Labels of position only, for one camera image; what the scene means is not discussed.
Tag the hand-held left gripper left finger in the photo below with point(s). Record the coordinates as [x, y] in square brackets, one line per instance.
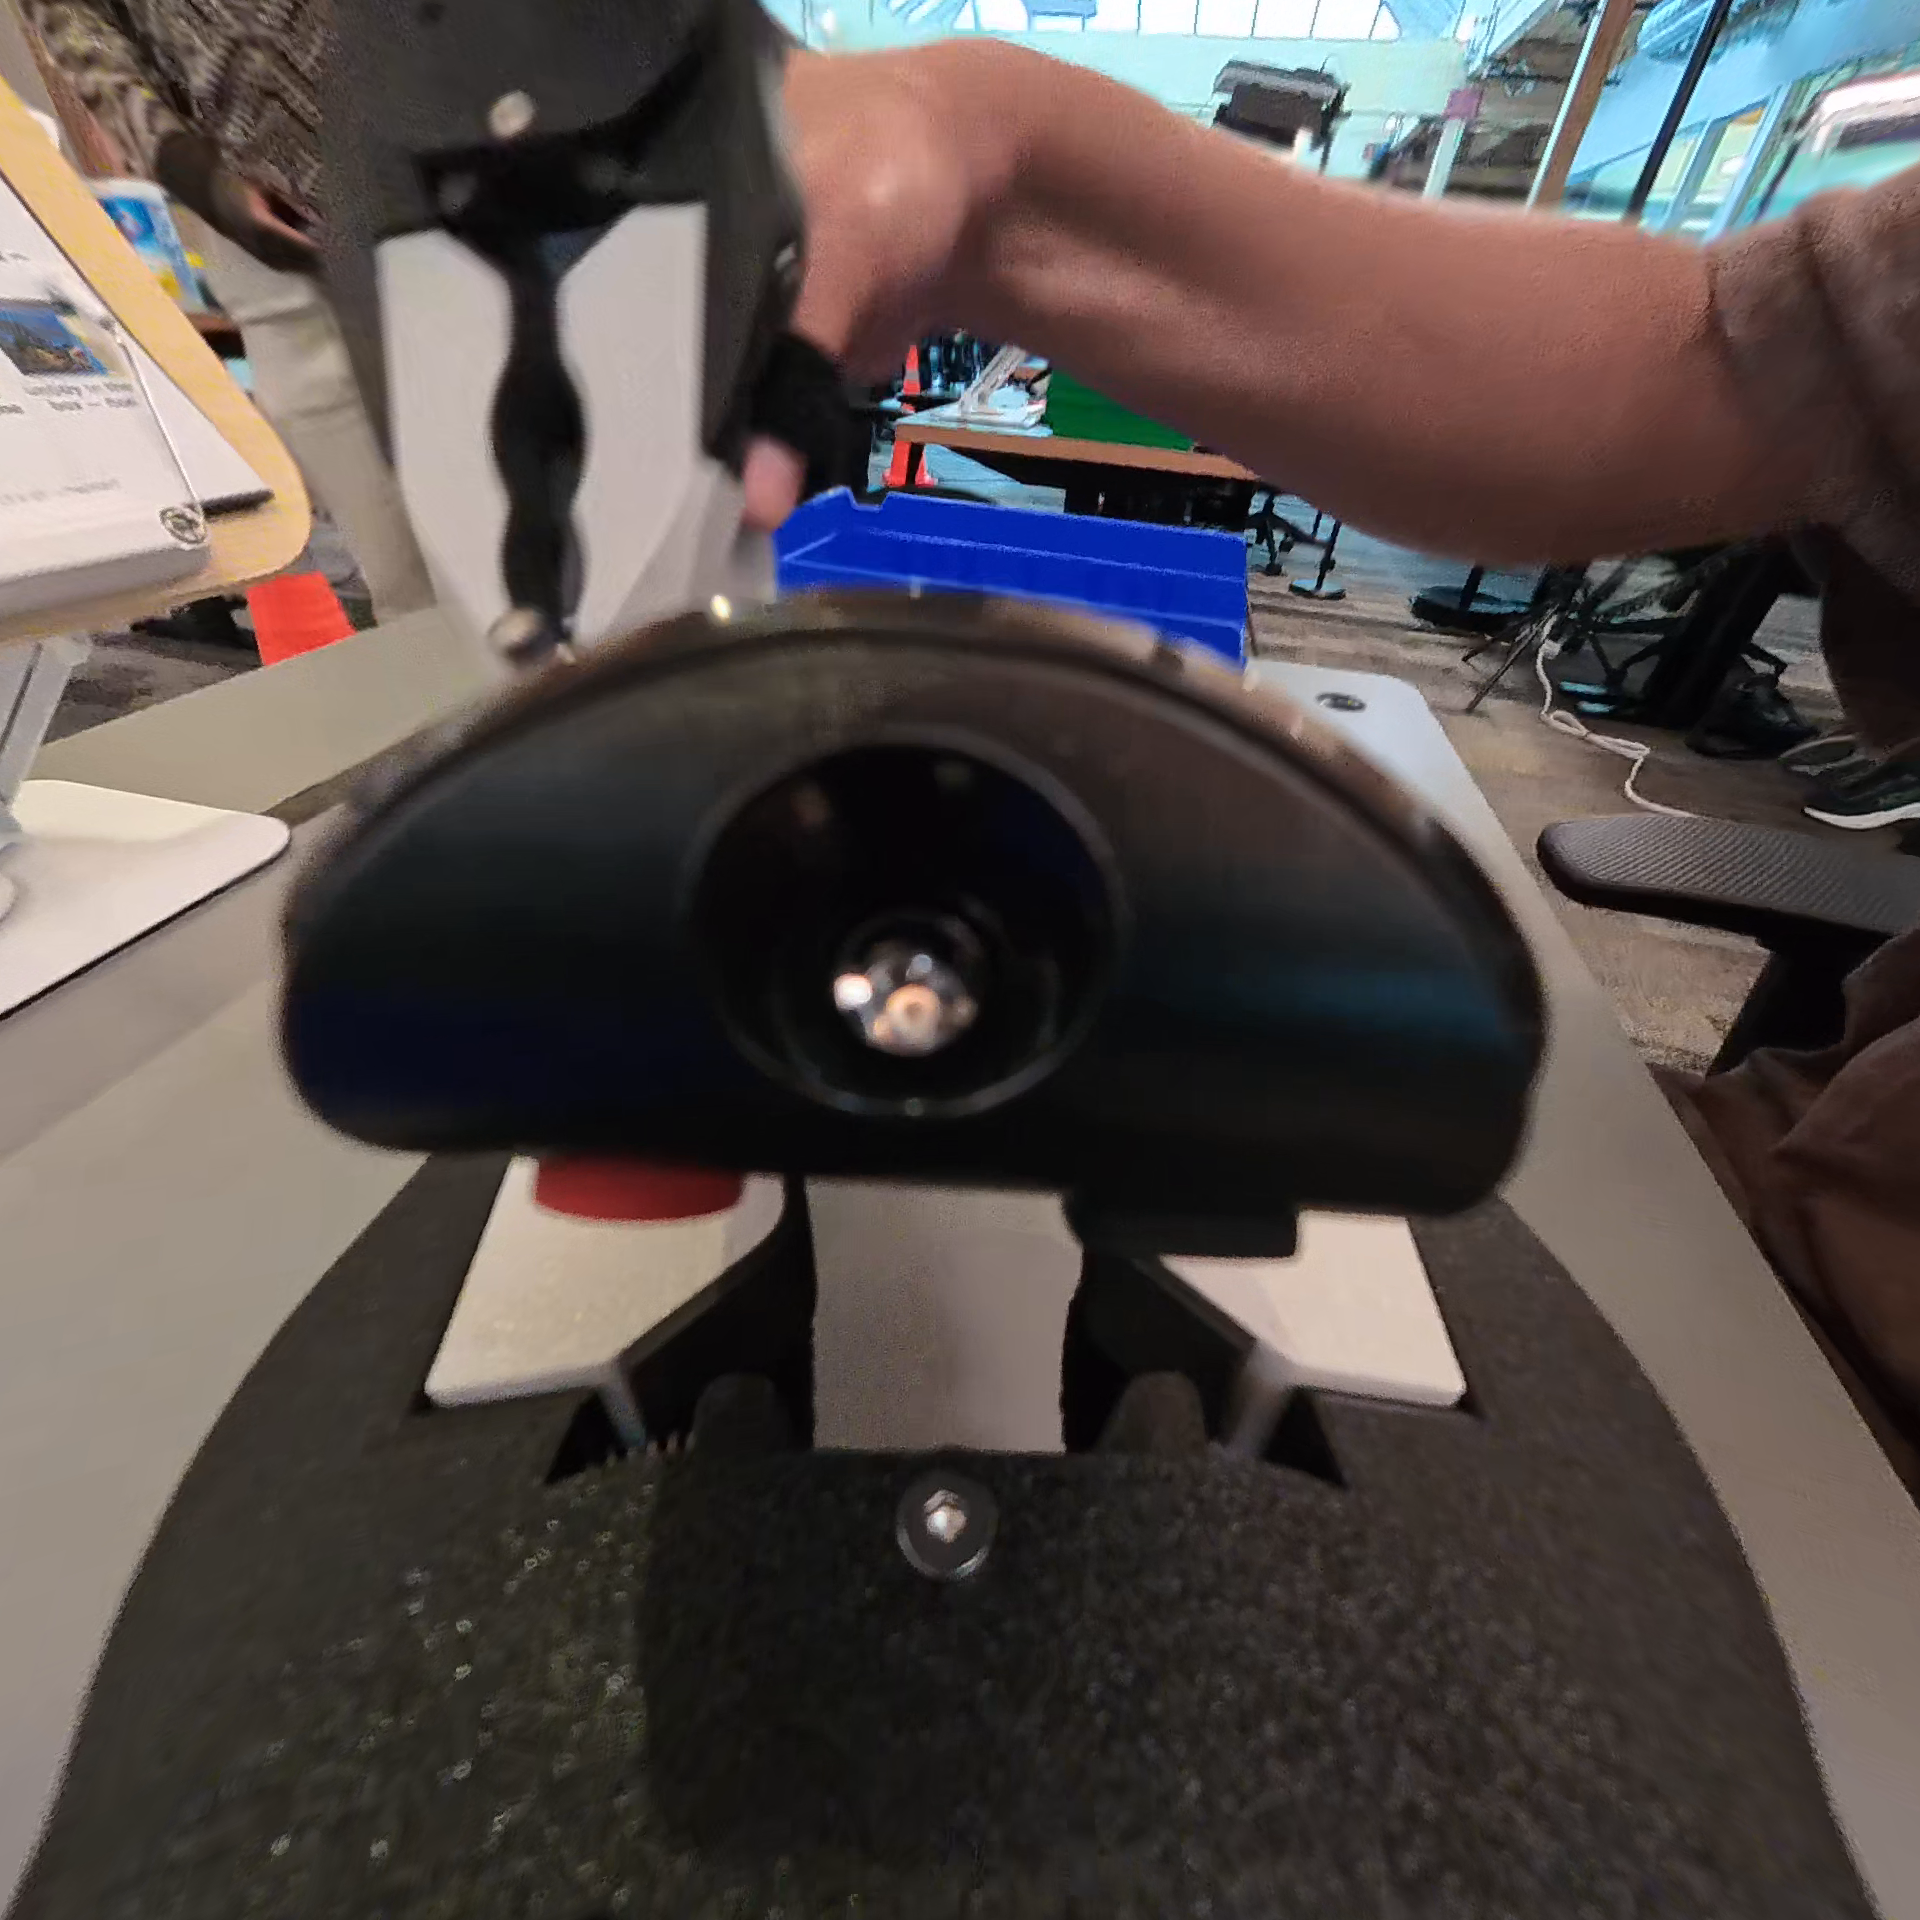
[524, 1305]

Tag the black studio light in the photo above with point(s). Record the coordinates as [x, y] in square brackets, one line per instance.
[1284, 101]

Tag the person's right hand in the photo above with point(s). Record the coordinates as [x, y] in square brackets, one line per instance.
[914, 194]

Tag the white monitor stand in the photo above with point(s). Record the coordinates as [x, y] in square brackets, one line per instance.
[105, 884]

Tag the person's right forearm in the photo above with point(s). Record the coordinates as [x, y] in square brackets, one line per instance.
[1350, 330]

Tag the black sneaker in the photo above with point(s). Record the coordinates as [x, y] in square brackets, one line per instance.
[1868, 795]

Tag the blue plastic bin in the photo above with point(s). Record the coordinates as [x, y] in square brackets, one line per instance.
[1021, 563]

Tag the wooden pillar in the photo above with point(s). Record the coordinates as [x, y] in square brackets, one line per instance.
[1583, 105]

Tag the black office chair armrest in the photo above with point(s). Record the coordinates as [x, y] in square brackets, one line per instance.
[1695, 879]

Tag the orange traffic cone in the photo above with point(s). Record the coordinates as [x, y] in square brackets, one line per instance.
[301, 617]

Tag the wooden table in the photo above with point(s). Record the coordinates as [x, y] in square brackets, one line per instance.
[1079, 453]

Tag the glossy black half-round device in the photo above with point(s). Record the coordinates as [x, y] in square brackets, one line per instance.
[510, 945]

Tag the person's brown clothed body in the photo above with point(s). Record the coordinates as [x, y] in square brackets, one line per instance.
[1829, 450]

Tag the red round knob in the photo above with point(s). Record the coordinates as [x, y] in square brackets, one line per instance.
[640, 1188]

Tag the wooden backing board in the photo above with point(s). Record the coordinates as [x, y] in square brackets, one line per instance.
[248, 450]

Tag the black tripod pole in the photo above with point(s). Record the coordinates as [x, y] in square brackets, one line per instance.
[1673, 120]

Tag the grey desk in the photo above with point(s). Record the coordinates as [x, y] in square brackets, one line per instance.
[150, 1201]

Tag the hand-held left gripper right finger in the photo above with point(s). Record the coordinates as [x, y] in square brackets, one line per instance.
[1350, 1319]

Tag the white display screen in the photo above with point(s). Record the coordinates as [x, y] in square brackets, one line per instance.
[76, 434]

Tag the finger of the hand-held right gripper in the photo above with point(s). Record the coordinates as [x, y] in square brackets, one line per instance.
[442, 420]
[646, 420]

